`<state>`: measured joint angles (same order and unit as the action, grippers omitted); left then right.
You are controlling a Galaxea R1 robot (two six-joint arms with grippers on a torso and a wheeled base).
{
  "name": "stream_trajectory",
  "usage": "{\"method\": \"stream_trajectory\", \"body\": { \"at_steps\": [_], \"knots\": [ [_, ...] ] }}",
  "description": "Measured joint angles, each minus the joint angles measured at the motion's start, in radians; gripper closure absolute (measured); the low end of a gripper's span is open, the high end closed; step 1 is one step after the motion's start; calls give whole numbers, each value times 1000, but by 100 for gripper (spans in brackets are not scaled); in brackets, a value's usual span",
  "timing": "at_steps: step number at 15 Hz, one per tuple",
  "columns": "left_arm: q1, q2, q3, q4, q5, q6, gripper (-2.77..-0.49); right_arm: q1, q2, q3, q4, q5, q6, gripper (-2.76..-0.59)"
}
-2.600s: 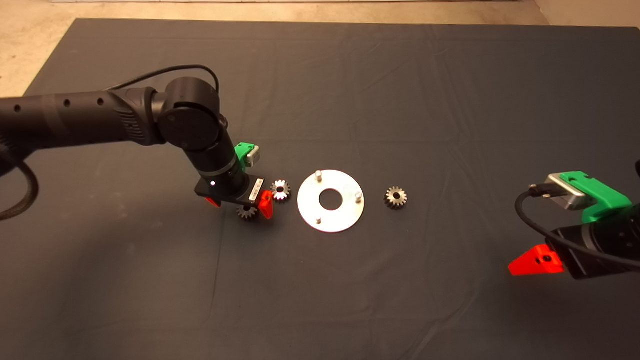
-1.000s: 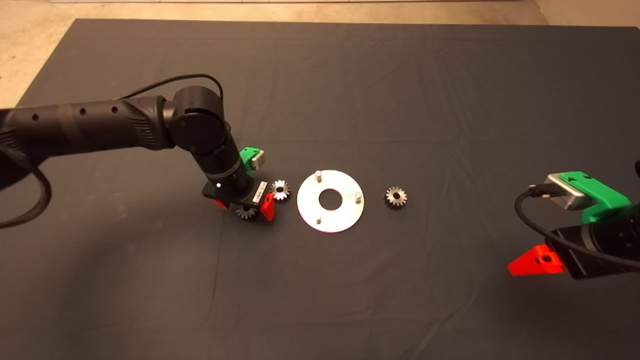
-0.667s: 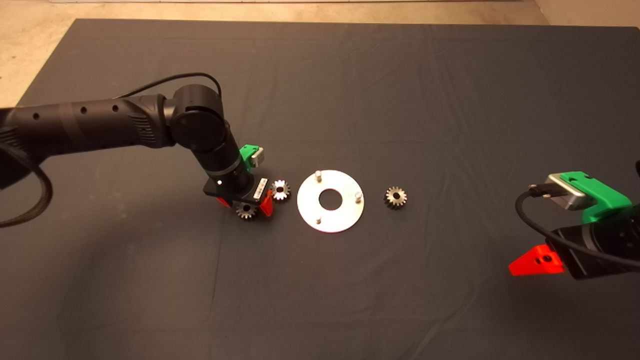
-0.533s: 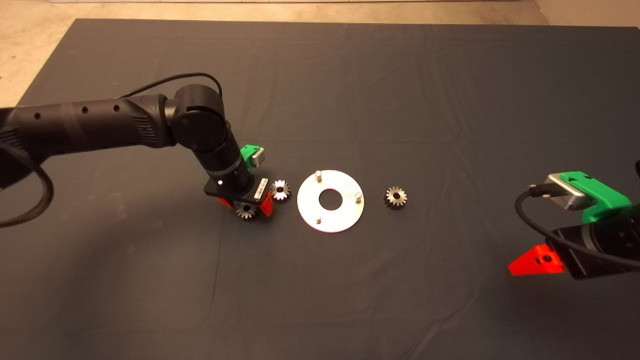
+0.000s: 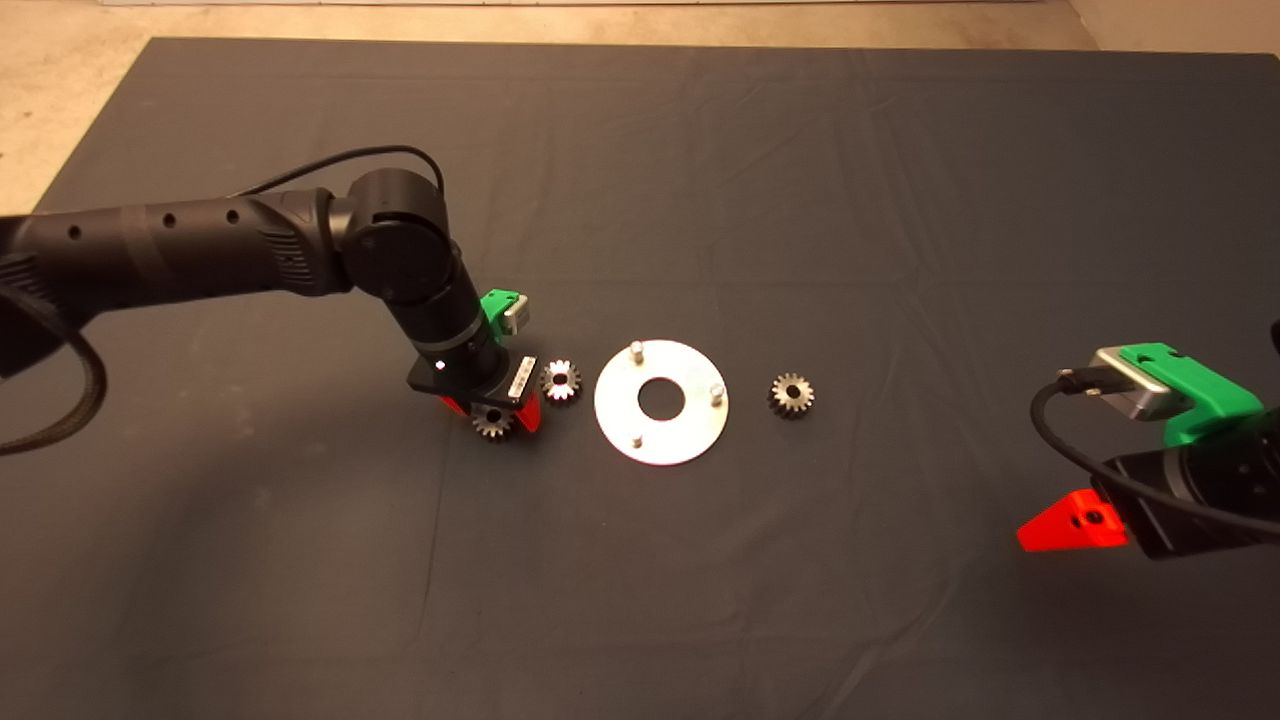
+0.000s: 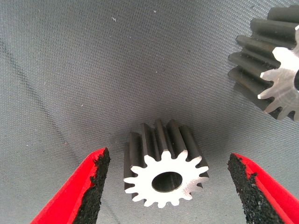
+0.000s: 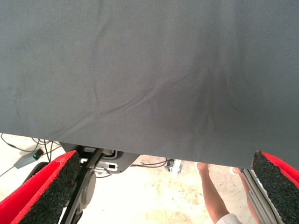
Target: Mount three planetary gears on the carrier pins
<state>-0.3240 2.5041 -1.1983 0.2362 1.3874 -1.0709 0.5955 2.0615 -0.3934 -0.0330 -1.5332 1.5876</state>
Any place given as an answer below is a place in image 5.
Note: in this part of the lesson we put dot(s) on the round metal carrier plate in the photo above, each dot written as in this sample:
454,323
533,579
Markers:
620,400

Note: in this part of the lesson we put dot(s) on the green right camera mount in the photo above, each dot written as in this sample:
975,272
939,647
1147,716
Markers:
1210,402

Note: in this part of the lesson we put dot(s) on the small steel planetary gear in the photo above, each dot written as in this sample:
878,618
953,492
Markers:
571,390
487,430
803,405

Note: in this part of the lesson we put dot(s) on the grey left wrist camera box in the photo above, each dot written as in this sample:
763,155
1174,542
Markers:
517,318

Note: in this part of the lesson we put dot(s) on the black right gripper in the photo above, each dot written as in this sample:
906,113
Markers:
1190,502

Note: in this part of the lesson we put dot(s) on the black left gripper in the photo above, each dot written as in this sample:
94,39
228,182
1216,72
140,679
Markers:
465,375

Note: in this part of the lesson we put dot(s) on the dark grey table cloth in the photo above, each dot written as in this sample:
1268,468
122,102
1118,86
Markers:
640,200

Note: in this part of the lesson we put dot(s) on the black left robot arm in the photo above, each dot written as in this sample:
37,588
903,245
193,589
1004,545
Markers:
200,250

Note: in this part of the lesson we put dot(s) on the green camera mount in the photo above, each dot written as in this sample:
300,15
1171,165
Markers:
495,310
1210,402

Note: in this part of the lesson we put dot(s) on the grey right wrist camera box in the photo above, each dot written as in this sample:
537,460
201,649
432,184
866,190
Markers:
1140,392

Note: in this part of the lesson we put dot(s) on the green left camera mount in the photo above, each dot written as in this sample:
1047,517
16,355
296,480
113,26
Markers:
495,310

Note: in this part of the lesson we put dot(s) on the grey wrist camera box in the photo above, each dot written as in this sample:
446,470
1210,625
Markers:
517,318
1140,392

